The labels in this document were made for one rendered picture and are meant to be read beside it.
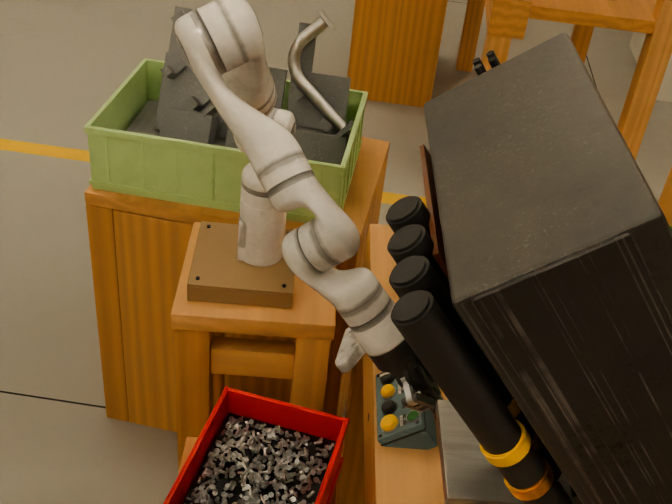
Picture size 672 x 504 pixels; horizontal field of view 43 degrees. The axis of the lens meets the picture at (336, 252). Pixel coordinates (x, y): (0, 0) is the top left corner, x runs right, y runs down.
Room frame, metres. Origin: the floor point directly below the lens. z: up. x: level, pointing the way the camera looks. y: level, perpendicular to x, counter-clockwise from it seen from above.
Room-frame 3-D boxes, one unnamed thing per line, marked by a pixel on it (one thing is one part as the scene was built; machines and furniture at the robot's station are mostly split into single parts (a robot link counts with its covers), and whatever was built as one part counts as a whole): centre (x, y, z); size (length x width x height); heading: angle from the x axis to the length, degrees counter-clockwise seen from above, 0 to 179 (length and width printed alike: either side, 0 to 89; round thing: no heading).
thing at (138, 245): (1.93, 0.25, 0.39); 0.68 x 0.52 x 0.79; 83
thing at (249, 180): (1.40, 0.15, 1.14); 0.09 x 0.09 x 0.17; 84
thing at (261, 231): (1.40, 0.15, 0.98); 0.09 x 0.09 x 0.17; 5
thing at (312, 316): (1.41, 0.15, 0.83); 0.32 x 0.32 x 0.04; 3
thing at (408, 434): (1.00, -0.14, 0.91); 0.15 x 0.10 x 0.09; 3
